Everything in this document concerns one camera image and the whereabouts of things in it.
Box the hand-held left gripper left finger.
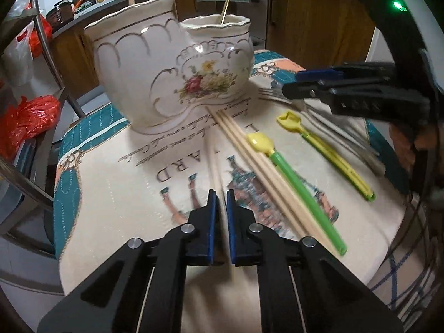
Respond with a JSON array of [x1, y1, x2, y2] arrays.
[[37, 189, 221, 333]]

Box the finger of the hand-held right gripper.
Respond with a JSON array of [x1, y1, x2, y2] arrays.
[[296, 62, 396, 83], [282, 76, 430, 123]]

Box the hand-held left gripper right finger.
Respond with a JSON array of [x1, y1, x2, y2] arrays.
[[225, 189, 405, 333]]

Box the silver fork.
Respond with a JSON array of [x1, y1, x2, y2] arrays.
[[305, 106, 382, 162], [258, 88, 386, 177]]

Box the yellow green plastic fork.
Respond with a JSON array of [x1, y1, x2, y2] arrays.
[[276, 110, 376, 202]]

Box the white floral ceramic utensil holder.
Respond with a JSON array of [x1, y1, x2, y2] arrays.
[[84, 0, 255, 136]]

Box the person's right hand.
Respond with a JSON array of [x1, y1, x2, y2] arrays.
[[388, 124, 429, 195]]

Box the wooden kitchen cabinets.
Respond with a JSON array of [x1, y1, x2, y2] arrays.
[[52, 0, 379, 89]]

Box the green spoon with yellow head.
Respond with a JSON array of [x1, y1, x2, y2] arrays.
[[246, 133, 348, 256]]

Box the printed quilted placemat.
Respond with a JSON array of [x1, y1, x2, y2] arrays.
[[52, 50, 413, 333]]

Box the built-in oven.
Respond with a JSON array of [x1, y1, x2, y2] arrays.
[[194, 0, 269, 50]]

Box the blue plaid cloth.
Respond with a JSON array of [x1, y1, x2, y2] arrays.
[[369, 187, 444, 323]]

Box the metal shelf rack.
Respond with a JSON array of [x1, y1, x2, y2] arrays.
[[0, 0, 87, 261]]

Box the large red plastic bag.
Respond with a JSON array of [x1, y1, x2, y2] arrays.
[[0, 95, 62, 162]]

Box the small red plastic bag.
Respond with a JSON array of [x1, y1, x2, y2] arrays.
[[28, 14, 52, 58]]

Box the white plastic bag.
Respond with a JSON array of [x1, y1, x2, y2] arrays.
[[3, 21, 35, 87]]

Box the brown pressure cooker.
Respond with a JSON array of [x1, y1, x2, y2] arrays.
[[47, 1, 74, 25]]

